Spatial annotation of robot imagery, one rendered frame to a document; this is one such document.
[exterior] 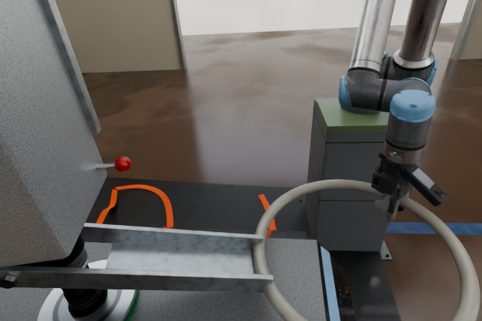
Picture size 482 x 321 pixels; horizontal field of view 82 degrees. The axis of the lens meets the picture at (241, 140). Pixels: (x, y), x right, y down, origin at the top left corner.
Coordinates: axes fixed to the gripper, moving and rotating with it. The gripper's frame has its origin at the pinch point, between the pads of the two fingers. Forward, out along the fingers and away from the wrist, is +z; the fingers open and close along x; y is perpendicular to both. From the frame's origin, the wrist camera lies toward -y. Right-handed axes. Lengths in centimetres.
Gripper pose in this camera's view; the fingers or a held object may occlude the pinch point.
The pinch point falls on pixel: (397, 214)
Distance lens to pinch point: 96.5
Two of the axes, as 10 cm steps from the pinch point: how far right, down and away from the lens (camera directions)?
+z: 1.2, 8.5, 5.1
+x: -7.8, 4.0, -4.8
